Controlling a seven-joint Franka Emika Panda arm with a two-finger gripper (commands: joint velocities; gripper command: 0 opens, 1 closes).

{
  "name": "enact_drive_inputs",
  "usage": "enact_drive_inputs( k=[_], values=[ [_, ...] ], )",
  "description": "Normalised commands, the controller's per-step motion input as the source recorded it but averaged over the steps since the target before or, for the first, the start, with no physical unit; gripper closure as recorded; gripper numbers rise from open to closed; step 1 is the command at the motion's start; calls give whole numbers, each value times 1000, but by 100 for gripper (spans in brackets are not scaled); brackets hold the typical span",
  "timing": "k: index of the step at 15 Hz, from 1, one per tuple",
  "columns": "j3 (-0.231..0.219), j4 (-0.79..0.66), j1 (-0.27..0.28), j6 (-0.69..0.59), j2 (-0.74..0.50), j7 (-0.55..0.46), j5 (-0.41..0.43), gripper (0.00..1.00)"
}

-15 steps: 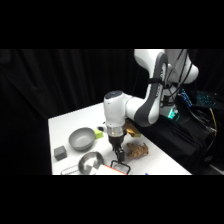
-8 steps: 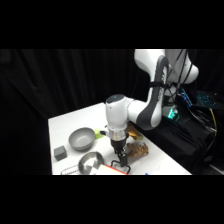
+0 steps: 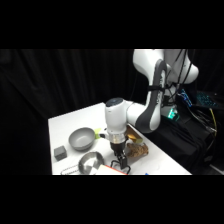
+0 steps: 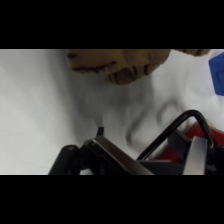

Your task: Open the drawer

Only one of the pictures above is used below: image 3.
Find grey bowl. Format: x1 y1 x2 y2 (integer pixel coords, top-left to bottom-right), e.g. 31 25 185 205
68 126 97 152

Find black curtain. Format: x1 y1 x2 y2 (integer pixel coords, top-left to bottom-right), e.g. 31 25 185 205
0 49 224 176

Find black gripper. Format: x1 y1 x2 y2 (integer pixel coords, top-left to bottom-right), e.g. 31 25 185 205
110 141 130 168

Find black robot stand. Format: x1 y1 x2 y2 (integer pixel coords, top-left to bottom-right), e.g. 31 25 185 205
149 105 224 176

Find teal lit device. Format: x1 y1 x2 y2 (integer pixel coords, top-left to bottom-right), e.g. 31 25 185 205
195 91 218 109

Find white tablecloth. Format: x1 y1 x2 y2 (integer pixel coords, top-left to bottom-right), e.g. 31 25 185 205
47 102 193 176

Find yellow cable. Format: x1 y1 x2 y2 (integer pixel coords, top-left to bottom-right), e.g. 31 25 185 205
207 109 219 137

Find dark grey cube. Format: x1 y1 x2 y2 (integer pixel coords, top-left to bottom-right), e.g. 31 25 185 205
53 145 68 162

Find blue cable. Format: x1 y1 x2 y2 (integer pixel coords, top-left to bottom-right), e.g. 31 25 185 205
177 88 194 108

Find black cable bundle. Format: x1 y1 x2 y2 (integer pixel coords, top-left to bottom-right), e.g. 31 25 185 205
163 49 196 111

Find small green light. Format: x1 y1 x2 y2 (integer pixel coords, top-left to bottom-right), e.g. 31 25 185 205
166 107 180 122

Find golden brown object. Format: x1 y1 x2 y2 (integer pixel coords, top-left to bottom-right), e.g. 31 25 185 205
125 124 145 144

